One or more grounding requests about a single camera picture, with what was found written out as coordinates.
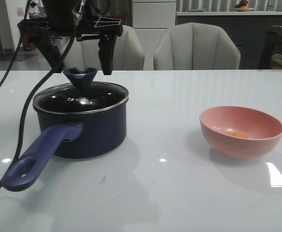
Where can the left grey upholstered chair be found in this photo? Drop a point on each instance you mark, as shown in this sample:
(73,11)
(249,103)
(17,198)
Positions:
(128,53)

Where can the grey upholstered chair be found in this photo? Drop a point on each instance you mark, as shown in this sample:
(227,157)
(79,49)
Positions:
(128,53)
(196,46)

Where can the pink bowl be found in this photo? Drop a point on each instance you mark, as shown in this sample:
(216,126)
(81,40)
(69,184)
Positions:
(264,131)

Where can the orange ham slices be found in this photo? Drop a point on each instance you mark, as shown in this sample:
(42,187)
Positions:
(238,134)

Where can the white cabinet behind chairs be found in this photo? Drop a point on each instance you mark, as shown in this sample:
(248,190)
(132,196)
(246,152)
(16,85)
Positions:
(150,18)

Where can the fruit plate on counter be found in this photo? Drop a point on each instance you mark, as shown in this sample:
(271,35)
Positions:
(242,6)

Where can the glass lid with blue knob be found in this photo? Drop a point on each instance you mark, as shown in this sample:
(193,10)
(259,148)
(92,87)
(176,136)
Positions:
(81,96)

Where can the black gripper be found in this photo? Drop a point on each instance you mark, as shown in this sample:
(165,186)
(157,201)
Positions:
(80,17)

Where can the red trash bin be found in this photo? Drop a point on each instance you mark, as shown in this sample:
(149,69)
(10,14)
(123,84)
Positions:
(27,46)

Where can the grey counter cabinet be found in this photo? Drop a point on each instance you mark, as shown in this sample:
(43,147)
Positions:
(257,34)

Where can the right grey upholstered chair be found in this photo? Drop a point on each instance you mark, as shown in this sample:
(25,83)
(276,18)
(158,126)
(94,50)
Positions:
(196,46)

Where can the dark blue saucepan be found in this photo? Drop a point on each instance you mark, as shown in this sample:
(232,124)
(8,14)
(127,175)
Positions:
(67,136)

